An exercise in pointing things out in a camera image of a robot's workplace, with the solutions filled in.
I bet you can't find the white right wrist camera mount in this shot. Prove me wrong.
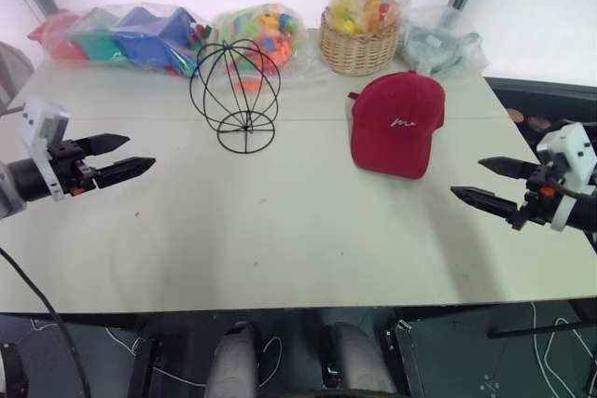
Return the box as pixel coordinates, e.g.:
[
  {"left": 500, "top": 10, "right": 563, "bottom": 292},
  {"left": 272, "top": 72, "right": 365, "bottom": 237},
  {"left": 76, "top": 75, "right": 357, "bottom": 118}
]
[{"left": 535, "top": 122, "right": 597, "bottom": 232}]

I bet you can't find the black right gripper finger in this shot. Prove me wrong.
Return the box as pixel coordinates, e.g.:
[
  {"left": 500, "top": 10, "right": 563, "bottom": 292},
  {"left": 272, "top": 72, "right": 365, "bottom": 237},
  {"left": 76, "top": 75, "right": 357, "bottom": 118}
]
[
  {"left": 478, "top": 156, "right": 543, "bottom": 181},
  {"left": 450, "top": 185, "right": 521, "bottom": 223}
]

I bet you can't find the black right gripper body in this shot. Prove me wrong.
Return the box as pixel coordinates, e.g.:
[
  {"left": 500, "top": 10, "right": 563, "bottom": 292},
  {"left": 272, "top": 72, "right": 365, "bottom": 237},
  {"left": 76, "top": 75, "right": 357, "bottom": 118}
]
[{"left": 509, "top": 162, "right": 568, "bottom": 232}]

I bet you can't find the dark rounded grey shape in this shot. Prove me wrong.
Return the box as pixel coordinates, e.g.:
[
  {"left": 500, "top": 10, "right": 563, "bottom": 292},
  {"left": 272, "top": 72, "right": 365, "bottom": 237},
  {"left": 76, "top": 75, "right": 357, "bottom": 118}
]
[
  {"left": 321, "top": 321, "right": 398, "bottom": 398},
  {"left": 206, "top": 320, "right": 260, "bottom": 398}
]

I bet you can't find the black wire sphere stand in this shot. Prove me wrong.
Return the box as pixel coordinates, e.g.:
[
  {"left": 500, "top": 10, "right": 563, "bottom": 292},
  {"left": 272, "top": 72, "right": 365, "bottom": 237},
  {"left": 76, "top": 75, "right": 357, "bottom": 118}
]
[{"left": 187, "top": 38, "right": 283, "bottom": 154}]

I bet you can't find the clear bag with pale cloth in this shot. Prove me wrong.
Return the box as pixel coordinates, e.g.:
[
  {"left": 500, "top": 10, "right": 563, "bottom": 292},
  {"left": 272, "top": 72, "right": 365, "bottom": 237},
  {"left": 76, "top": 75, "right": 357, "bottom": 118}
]
[{"left": 397, "top": 5, "right": 489, "bottom": 76}]

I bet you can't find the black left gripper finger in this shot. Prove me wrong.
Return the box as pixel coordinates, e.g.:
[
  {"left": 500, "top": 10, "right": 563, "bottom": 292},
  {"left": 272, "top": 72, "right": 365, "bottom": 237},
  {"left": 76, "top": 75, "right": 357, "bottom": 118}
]
[
  {"left": 78, "top": 133, "right": 132, "bottom": 158},
  {"left": 94, "top": 156, "right": 157, "bottom": 190}
]

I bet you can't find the black table leg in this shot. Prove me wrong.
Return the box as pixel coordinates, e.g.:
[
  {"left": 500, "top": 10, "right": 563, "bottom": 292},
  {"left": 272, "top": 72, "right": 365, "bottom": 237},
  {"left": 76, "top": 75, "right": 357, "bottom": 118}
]
[{"left": 126, "top": 336, "right": 159, "bottom": 398}]

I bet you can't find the bag of small colourful blocks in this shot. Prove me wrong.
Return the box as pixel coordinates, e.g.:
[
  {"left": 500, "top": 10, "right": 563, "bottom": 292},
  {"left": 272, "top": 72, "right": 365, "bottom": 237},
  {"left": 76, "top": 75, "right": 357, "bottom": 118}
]
[{"left": 208, "top": 2, "right": 310, "bottom": 88}]

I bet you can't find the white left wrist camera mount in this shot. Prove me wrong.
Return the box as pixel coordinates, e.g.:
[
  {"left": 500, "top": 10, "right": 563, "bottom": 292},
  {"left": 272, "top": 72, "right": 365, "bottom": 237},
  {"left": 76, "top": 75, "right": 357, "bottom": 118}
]
[{"left": 20, "top": 96, "right": 71, "bottom": 202}]

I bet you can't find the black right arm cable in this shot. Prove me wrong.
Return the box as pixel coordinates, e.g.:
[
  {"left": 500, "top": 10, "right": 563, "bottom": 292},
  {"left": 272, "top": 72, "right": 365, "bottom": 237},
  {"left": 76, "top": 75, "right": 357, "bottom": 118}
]
[{"left": 548, "top": 169, "right": 597, "bottom": 201}]

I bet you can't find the black floor panel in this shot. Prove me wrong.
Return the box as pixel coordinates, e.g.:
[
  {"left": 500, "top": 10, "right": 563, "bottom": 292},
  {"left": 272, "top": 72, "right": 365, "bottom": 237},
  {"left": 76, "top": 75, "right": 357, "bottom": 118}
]
[{"left": 383, "top": 300, "right": 597, "bottom": 398}]

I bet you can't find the woven wicker basket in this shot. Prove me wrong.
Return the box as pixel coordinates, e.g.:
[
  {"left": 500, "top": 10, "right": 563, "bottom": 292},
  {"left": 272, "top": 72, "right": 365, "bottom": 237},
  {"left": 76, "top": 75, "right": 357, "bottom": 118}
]
[{"left": 318, "top": 6, "right": 403, "bottom": 77}]

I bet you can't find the black bin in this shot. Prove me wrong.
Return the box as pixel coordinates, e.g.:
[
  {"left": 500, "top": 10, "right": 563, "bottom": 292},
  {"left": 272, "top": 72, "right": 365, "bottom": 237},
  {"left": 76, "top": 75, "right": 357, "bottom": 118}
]
[{"left": 483, "top": 75, "right": 597, "bottom": 150}]

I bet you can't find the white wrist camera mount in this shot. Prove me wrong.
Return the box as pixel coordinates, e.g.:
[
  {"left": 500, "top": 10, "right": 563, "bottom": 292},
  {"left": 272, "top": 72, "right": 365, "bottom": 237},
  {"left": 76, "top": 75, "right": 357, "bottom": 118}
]
[
  {"left": 20, "top": 96, "right": 71, "bottom": 202},
  {"left": 535, "top": 122, "right": 597, "bottom": 232}
]

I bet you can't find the red baseball cap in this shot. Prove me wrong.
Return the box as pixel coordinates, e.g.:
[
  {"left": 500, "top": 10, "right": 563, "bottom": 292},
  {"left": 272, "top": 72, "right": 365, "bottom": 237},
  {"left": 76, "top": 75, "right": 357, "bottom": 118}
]
[{"left": 347, "top": 69, "right": 446, "bottom": 181}]

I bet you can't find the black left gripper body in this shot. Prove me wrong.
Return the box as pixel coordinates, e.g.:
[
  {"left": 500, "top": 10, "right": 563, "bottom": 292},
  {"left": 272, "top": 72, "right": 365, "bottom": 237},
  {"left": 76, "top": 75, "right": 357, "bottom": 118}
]
[{"left": 46, "top": 138, "right": 103, "bottom": 198}]

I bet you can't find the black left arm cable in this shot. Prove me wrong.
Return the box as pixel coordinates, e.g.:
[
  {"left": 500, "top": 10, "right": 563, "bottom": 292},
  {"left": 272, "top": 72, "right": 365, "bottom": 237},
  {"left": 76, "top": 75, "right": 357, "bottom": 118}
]
[{"left": 0, "top": 245, "right": 90, "bottom": 398}]

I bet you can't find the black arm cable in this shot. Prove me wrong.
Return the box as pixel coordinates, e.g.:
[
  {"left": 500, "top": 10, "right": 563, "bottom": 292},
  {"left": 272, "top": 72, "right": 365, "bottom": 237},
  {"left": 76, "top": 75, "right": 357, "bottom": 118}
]
[
  {"left": 0, "top": 245, "right": 90, "bottom": 398},
  {"left": 548, "top": 169, "right": 597, "bottom": 201}
]

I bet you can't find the bag of large foam blocks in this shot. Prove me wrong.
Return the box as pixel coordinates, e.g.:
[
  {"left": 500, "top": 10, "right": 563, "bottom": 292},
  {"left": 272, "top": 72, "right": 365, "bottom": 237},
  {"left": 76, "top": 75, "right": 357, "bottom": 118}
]
[{"left": 27, "top": 2, "right": 212, "bottom": 79}]

